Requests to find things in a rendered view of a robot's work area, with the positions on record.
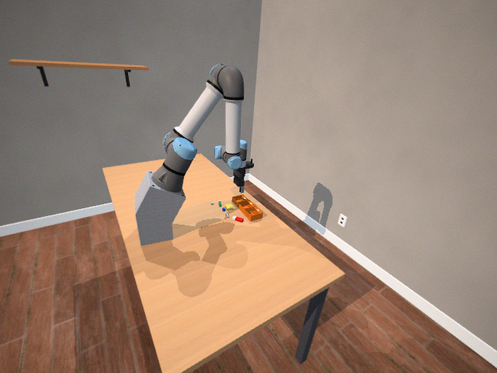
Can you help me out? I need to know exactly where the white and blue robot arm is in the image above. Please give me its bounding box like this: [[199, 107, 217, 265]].
[[151, 64, 247, 193]]

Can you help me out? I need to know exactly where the orange divided tray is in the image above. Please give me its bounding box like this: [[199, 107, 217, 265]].
[[232, 194, 263, 221]]

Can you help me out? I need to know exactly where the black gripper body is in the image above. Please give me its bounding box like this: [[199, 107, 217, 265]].
[[233, 159, 254, 187]]

